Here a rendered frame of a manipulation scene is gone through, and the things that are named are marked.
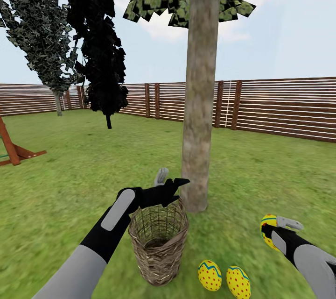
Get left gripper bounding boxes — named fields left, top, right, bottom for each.
left=151, top=178, right=190, bottom=207

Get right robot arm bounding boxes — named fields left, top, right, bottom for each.
left=261, top=216, right=336, bottom=299

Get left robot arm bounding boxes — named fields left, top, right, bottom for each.
left=32, top=168, right=190, bottom=299

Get wicker basket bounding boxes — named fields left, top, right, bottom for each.
left=128, top=198, right=189, bottom=287

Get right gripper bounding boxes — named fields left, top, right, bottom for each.
left=261, top=224, right=279, bottom=239

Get easter egg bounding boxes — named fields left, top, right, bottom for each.
left=260, top=215, right=280, bottom=252
left=226, top=266, right=252, bottom=299
left=198, top=259, right=222, bottom=292

